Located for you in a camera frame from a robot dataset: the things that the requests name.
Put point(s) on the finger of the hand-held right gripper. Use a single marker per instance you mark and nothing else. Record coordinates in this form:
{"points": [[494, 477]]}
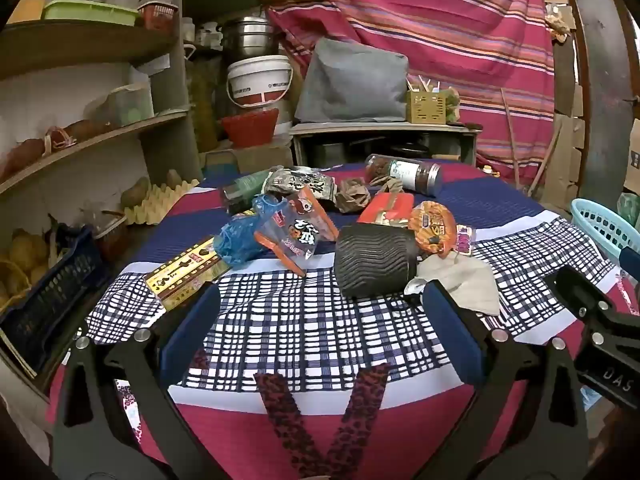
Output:
{"points": [[630, 262], [580, 287]]}

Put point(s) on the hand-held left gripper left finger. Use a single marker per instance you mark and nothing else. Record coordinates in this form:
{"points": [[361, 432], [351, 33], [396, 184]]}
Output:
{"points": [[192, 332]]}

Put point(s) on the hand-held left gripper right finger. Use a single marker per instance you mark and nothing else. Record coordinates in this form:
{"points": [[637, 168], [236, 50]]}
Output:
{"points": [[452, 330]]}

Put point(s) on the light blue plastic basket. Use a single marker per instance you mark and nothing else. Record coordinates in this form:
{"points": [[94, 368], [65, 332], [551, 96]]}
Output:
{"points": [[597, 222]]}

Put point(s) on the blue plastic bag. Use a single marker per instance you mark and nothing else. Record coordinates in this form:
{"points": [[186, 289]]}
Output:
{"points": [[237, 237]]}

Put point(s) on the red carton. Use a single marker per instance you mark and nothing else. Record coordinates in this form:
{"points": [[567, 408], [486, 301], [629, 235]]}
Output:
{"points": [[385, 207]]}

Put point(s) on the beige cloth piece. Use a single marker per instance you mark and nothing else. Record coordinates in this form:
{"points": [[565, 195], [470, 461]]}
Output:
{"points": [[465, 282]]}

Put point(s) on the green bin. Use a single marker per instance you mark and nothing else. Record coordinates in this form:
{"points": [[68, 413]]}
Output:
{"points": [[630, 209]]}

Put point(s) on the gold and red box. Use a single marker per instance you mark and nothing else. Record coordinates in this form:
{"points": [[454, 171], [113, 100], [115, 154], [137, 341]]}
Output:
{"points": [[180, 272]]}

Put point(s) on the pink wrapper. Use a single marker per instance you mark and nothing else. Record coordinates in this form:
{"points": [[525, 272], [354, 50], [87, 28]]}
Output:
{"points": [[464, 242]]}

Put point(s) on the black ribbed sleeve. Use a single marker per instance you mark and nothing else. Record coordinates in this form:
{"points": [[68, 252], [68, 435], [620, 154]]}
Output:
{"points": [[372, 265]]}

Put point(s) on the round orange snack packet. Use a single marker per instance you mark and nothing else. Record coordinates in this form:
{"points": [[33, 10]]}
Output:
{"points": [[432, 225]]}

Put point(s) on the checked striped tablecloth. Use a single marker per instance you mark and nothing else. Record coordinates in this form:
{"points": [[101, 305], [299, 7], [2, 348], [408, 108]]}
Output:
{"points": [[300, 335]]}

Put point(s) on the leopard print strip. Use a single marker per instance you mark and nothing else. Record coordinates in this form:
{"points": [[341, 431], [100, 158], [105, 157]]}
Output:
{"points": [[280, 410], [357, 410]]}

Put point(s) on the cardboard sheets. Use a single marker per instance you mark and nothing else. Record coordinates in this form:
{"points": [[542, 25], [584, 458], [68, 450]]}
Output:
{"points": [[567, 150]]}

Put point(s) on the egg carton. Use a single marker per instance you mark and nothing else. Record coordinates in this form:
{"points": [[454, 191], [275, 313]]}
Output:
{"points": [[155, 205]]}

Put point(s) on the dark blue crate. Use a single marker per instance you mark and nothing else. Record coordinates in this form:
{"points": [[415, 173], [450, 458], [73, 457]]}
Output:
{"points": [[45, 300]]}

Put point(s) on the brown crumpled paper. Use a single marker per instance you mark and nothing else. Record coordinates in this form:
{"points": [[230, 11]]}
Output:
{"points": [[387, 186], [352, 195]]}

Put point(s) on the clear jar with metal lid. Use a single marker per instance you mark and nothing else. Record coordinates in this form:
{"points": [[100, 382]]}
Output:
{"points": [[400, 170]]}

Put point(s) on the teal plastic container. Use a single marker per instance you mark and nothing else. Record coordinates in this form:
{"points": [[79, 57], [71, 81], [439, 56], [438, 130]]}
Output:
{"points": [[220, 164]]}

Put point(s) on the grey metal door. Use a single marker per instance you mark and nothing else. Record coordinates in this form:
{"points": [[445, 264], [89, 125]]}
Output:
{"points": [[600, 85]]}

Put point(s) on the dark snack packet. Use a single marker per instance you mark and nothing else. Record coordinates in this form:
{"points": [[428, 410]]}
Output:
{"points": [[300, 180]]}

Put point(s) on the pile of potatoes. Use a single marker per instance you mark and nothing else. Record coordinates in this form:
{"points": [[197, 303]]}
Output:
{"points": [[22, 255]]}

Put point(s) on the red plastic basket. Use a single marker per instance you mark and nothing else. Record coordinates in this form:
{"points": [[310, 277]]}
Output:
{"points": [[250, 127]]}

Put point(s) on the low wooden cabinet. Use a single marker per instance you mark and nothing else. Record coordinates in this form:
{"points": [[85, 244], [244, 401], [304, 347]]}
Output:
{"points": [[375, 130]]}

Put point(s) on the green leafy vegetables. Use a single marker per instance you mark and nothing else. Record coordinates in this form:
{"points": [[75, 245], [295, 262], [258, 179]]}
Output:
{"points": [[452, 105]]}

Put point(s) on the bamboo chopstick holder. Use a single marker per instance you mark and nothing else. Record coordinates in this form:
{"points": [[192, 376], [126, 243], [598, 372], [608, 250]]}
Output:
{"points": [[425, 107]]}

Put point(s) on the white plastic bucket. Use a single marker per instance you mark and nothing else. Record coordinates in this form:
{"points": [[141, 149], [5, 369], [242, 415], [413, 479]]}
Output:
{"points": [[257, 80]]}

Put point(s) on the grey fabric bag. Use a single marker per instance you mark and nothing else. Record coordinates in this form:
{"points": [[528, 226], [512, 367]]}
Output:
{"points": [[350, 85]]}

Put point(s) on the red striped curtain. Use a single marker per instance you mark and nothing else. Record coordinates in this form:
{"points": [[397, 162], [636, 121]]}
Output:
{"points": [[425, 35]]}

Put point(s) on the steel pot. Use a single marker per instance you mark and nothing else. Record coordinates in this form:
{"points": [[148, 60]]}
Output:
{"points": [[247, 40]]}

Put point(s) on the wooden shelf unit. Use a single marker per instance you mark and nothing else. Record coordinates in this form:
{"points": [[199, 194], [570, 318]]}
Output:
{"points": [[75, 42]]}

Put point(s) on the small red basket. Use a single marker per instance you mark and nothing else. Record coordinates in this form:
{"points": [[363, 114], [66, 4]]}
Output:
{"points": [[156, 16]]}

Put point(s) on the green plastic tray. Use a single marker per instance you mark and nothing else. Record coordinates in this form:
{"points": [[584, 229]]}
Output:
{"points": [[90, 10]]}

